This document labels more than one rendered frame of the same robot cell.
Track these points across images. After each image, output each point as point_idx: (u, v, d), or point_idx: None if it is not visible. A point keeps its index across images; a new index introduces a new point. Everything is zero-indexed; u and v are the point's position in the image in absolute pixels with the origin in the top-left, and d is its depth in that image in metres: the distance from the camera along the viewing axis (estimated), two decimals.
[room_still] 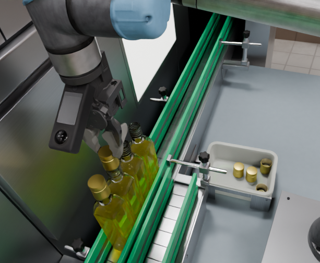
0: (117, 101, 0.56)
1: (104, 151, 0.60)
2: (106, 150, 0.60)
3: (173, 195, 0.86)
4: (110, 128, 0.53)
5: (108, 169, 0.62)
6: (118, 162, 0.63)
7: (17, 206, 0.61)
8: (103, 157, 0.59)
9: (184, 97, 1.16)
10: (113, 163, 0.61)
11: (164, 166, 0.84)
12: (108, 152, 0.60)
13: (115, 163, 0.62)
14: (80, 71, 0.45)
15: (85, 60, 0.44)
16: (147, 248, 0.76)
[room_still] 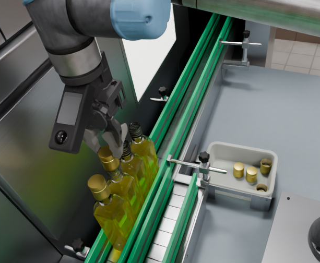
0: (117, 102, 0.56)
1: (104, 152, 0.60)
2: (106, 150, 0.60)
3: (173, 195, 0.86)
4: (110, 129, 0.53)
5: (108, 169, 0.62)
6: (118, 162, 0.63)
7: (17, 206, 0.61)
8: (103, 157, 0.59)
9: (184, 97, 1.16)
10: (113, 163, 0.61)
11: (164, 166, 0.84)
12: (108, 152, 0.60)
13: (115, 163, 0.62)
14: (80, 71, 0.45)
15: (85, 60, 0.44)
16: (147, 248, 0.76)
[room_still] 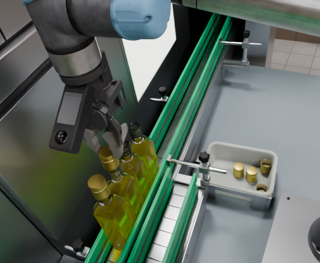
0: (117, 101, 0.56)
1: (104, 152, 0.60)
2: (106, 150, 0.60)
3: (173, 195, 0.86)
4: (110, 128, 0.53)
5: (108, 169, 0.62)
6: (118, 162, 0.63)
7: (17, 206, 0.61)
8: (103, 157, 0.59)
9: (184, 97, 1.16)
10: (113, 163, 0.61)
11: (164, 166, 0.84)
12: (108, 152, 0.60)
13: (115, 163, 0.62)
14: (80, 71, 0.45)
15: (85, 60, 0.44)
16: (147, 248, 0.76)
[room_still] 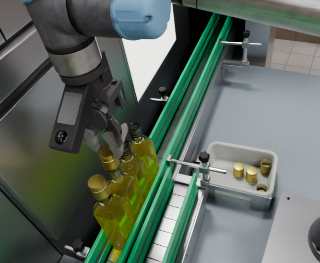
0: (117, 101, 0.56)
1: (104, 152, 0.60)
2: (106, 150, 0.60)
3: (173, 195, 0.86)
4: (110, 128, 0.53)
5: (108, 169, 0.62)
6: (118, 162, 0.63)
7: (17, 206, 0.61)
8: (103, 157, 0.59)
9: (184, 97, 1.16)
10: (113, 163, 0.61)
11: (164, 166, 0.84)
12: (108, 152, 0.60)
13: (115, 163, 0.62)
14: (80, 71, 0.45)
15: (85, 60, 0.44)
16: (147, 248, 0.76)
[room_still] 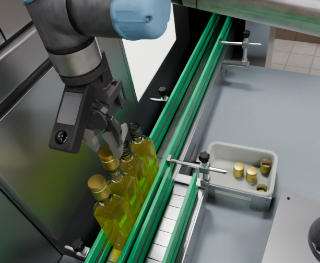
0: (117, 101, 0.56)
1: (104, 152, 0.60)
2: (106, 150, 0.60)
3: (173, 195, 0.86)
4: (110, 128, 0.53)
5: (108, 169, 0.62)
6: (118, 162, 0.63)
7: (17, 206, 0.61)
8: (103, 157, 0.59)
9: (184, 97, 1.16)
10: (113, 163, 0.61)
11: (164, 166, 0.84)
12: (108, 152, 0.60)
13: (115, 163, 0.62)
14: (80, 71, 0.45)
15: (85, 60, 0.44)
16: (147, 248, 0.76)
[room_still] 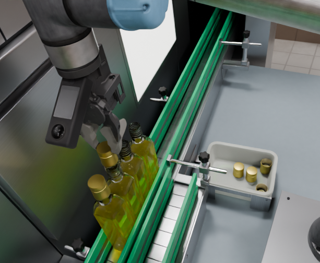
0: (116, 96, 0.56)
1: (102, 147, 0.59)
2: (105, 146, 0.60)
3: (173, 195, 0.86)
4: (108, 123, 0.52)
5: (107, 165, 0.61)
6: (116, 158, 0.62)
7: (17, 206, 0.61)
8: (102, 153, 0.58)
9: (184, 97, 1.16)
10: (111, 158, 0.60)
11: (164, 166, 0.84)
12: (107, 148, 0.59)
13: (114, 159, 0.61)
14: (77, 63, 0.44)
15: (82, 52, 0.43)
16: (147, 248, 0.76)
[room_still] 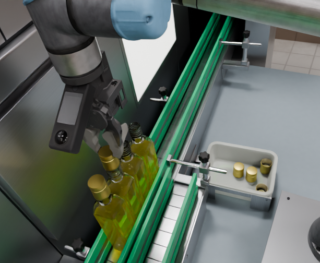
0: (117, 101, 0.56)
1: (104, 151, 0.60)
2: (106, 150, 0.60)
3: (173, 195, 0.86)
4: (110, 128, 0.53)
5: (108, 169, 0.62)
6: (118, 162, 0.63)
7: (17, 206, 0.61)
8: (103, 157, 0.59)
9: (184, 97, 1.16)
10: (113, 163, 0.61)
11: (164, 166, 0.84)
12: (108, 152, 0.60)
13: (115, 163, 0.62)
14: (81, 71, 0.45)
15: (85, 60, 0.44)
16: (147, 248, 0.76)
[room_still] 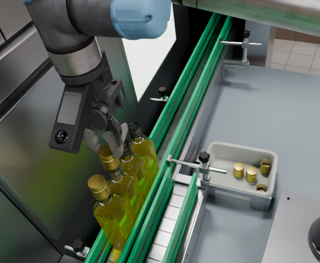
0: (117, 101, 0.56)
1: (104, 151, 0.60)
2: (106, 150, 0.60)
3: (173, 195, 0.86)
4: (110, 128, 0.53)
5: (108, 169, 0.62)
6: (118, 162, 0.63)
7: (17, 206, 0.61)
8: (103, 157, 0.59)
9: (184, 97, 1.16)
10: (113, 162, 0.61)
11: (164, 166, 0.84)
12: (108, 152, 0.60)
13: (115, 163, 0.62)
14: (80, 71, 0.45)
15: (85, 60, 0.44)
16: (147, 248, 0.76)
